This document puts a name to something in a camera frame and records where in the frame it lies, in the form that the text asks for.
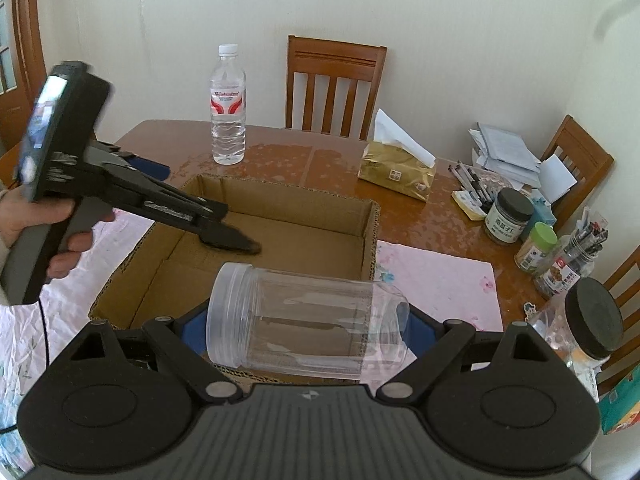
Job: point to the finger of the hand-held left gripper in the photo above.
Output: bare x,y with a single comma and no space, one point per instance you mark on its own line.
150,167
180,207

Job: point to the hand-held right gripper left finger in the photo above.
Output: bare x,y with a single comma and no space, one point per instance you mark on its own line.
194,331

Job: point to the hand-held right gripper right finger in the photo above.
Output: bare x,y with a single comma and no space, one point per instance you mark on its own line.
425,329

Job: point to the clear plastic jar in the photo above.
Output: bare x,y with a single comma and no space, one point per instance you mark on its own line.
300,320

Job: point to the person's left hand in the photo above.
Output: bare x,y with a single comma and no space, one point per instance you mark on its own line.
25,210

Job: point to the pink floral cloth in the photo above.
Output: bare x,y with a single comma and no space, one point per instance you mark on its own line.
440,285

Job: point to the clear water bottle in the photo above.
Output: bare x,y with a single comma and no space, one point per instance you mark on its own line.
228,125

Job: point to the wooden door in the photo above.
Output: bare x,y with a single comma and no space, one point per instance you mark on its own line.
22,35

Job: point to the small cartoon sticker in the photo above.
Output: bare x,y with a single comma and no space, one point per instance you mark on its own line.
529,310

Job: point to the clear plastic bag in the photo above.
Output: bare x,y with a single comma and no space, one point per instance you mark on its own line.
550,327

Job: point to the yellow sticky note pad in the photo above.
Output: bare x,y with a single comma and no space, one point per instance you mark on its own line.
467,206

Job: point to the green-lidded spice jar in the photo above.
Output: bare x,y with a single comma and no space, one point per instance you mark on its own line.
535,250

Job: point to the dark-lidded glass jar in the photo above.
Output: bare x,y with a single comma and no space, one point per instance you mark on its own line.
506,215

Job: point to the clear container of pens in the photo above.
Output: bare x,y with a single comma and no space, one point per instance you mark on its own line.
565,270

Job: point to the bundle of marker pens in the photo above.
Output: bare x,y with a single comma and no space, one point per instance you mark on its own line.
472,182

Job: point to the gold tissue pack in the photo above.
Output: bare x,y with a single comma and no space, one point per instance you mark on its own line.
395,172

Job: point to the small teal box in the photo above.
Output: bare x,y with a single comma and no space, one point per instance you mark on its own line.
544,212

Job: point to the large black-lidded plastic jar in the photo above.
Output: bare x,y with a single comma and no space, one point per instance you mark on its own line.
595,317

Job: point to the stack of white papers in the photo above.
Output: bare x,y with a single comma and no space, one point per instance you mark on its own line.
507,152

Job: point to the white card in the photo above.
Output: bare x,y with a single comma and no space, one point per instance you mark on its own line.
556,172

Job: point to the teal cardboard box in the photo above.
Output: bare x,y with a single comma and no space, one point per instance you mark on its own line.
620,410

